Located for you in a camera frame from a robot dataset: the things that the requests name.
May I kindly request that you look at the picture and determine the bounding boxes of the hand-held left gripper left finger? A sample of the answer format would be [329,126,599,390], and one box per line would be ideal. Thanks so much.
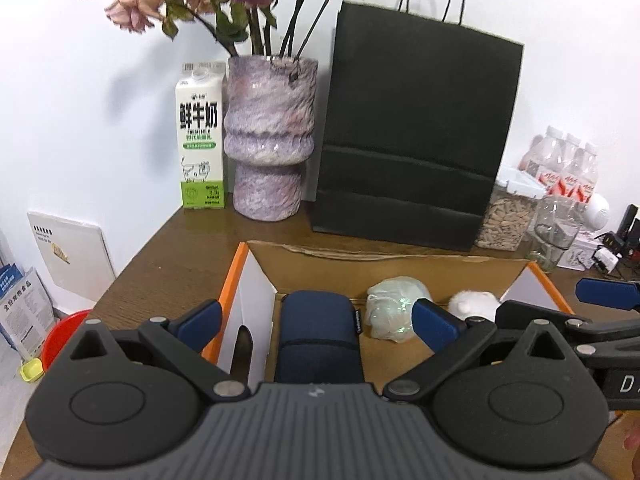
[67,299,251,403]

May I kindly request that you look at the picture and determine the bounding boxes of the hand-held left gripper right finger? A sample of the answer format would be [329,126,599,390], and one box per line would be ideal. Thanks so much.
[384,299,576,403]

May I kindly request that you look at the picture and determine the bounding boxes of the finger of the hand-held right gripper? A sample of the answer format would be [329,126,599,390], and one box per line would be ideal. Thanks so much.
[576,278,640,311]
[495,299,640,346]

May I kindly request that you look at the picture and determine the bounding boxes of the white yellow plush toy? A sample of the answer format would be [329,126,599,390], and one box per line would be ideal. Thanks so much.
[447,288,502,319]

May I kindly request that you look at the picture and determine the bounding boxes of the clear plastic bag bundle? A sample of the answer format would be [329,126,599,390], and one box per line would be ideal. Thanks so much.
[365,276,435,343]

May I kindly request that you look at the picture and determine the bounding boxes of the red cardboard box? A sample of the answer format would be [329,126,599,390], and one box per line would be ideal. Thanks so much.
[202,240,576,386]

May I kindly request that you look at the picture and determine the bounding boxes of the navy zip pouch case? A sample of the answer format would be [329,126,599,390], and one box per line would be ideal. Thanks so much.
[274,290,365,385]

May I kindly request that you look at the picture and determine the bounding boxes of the wooden desktop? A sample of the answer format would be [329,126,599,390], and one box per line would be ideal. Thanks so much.
[0,200,640,480]

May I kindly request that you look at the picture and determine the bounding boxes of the person's right hand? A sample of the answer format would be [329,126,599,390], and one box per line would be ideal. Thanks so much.
[624,417,640,480]

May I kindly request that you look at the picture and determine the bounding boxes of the white tin box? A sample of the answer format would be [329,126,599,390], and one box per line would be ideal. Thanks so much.
[557,232,601,271]

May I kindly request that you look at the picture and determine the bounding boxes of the black upright device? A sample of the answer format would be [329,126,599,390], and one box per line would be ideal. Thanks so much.
[615,204,640,261]

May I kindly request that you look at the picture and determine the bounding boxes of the white round speaker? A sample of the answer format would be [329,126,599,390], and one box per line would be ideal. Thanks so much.
[585,194,612,233]

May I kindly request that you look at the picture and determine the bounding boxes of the clear glass jar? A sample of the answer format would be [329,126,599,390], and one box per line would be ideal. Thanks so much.
[526,195,587,274]

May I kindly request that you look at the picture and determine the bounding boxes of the clear seed container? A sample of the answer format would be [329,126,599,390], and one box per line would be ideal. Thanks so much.
[474,165,547,252]

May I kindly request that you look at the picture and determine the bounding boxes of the red label water bottle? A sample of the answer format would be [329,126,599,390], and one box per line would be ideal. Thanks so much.
[570,142,600,201]
[545,132,581,196]
[520,126,563,186]

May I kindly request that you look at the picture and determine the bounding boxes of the red bin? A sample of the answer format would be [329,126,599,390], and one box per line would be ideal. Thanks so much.
[40,310,93,373]

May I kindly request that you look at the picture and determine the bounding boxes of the yellow green plastic item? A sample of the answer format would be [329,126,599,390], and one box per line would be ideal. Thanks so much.
[20,357,47,383]

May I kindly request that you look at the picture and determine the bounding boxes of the stack of printed pamphlets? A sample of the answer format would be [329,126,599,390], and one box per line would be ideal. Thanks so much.
[0,262,56,361]

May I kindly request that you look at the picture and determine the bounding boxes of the green white milk carton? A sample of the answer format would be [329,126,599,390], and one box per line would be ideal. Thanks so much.
[175,61,228,209]

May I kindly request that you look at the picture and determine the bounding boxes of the purple marbled vase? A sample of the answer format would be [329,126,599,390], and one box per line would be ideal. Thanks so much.
[222,55,319,222]

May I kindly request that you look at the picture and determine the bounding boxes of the black paper bag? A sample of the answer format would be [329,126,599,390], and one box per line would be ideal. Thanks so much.
[311,0,525,252]

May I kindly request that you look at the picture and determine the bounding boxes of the dried pink roses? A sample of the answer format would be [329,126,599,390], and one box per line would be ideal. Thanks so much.
[72,0,393,58]

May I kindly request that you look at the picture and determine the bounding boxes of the tangled black cables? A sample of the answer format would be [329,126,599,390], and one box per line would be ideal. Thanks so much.
[600,232,640,281]

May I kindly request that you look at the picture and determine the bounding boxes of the white wall panel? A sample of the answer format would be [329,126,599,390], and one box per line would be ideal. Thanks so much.
[27,210,117,303]

